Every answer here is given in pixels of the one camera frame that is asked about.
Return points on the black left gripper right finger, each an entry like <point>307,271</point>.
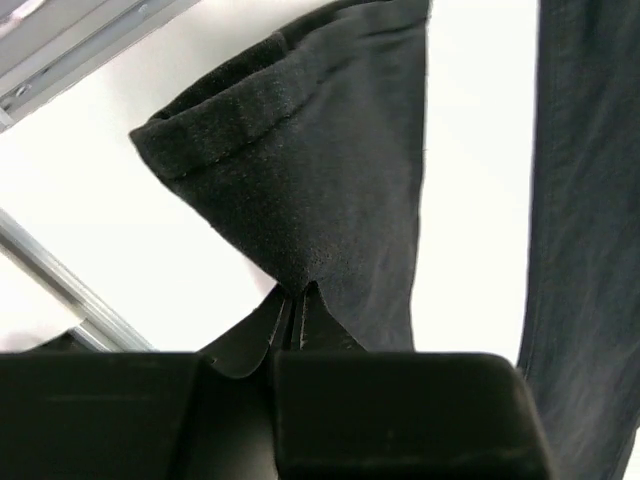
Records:
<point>344,413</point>

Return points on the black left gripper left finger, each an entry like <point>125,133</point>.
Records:
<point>67,413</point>

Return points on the black trousers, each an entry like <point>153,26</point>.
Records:
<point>305,153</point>

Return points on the aluminium front rail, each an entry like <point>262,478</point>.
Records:
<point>101,328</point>

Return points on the aluminium rail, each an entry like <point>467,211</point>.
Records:
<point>47,46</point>
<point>101,328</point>

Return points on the aluminium left side rail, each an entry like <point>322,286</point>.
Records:
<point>47,46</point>

